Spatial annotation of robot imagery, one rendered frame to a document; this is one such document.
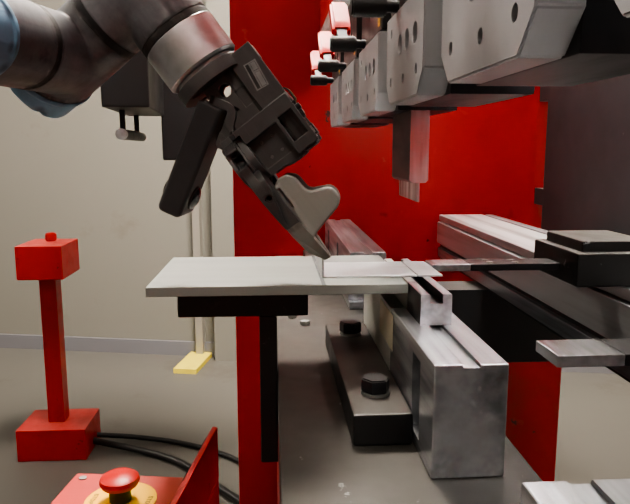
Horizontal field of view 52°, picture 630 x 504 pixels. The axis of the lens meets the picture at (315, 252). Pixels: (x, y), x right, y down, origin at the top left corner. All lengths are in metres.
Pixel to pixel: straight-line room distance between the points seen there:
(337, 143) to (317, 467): 1.12
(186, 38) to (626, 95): 0.93
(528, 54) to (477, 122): 1.34
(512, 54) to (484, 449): 0.33
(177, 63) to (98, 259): 3.18
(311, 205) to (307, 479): 0.25
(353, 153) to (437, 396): 1.12
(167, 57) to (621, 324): 0.55
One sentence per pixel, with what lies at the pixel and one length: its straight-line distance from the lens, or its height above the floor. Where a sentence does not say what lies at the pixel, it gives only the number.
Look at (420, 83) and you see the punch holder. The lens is 0.49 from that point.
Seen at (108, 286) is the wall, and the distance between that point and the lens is 3.77.
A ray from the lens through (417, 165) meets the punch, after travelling 0.69.
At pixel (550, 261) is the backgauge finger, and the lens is 0.80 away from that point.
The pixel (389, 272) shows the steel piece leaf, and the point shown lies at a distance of 0.70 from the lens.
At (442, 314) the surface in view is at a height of 0.98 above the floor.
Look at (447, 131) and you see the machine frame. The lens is 1.63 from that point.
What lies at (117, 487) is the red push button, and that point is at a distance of 0.70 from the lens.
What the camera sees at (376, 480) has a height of 0.87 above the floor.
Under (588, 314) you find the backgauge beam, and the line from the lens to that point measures 0.85.
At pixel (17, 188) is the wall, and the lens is 3.94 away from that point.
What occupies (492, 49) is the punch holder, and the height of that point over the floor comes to 1.18.
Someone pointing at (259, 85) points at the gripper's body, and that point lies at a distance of 0.62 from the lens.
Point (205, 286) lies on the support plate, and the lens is 0.65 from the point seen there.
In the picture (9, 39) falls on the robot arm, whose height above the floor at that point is 1.22.
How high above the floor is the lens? 1.14
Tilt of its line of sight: 9 degrees down
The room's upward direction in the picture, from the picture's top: straight up
